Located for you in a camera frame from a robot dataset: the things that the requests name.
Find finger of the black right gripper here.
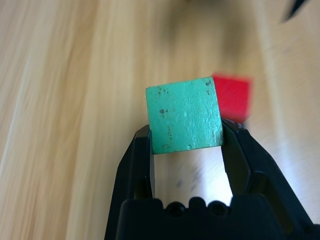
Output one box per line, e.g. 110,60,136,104
281,0,310,24

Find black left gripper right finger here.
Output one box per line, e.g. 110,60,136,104
221,118,320,240

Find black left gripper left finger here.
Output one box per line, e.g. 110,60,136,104
104,125,156,240

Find red wooden block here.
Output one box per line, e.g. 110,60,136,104
212,72,255,125

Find green wooden block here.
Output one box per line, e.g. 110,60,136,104
145,76,224,155

